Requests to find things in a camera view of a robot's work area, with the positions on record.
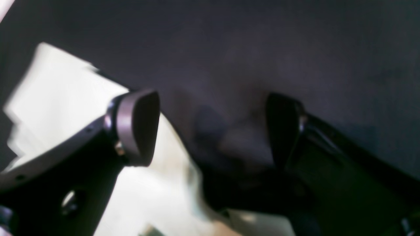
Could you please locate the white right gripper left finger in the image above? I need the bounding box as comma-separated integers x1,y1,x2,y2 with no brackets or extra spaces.
1,89,160,236

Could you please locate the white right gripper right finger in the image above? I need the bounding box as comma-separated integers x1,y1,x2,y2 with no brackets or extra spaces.
266,93,419,236

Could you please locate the light green T-shirt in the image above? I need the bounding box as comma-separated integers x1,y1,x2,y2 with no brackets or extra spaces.
1,42,295,236

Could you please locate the black table cloth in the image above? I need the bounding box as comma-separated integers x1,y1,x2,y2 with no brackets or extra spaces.
0,0,420,236

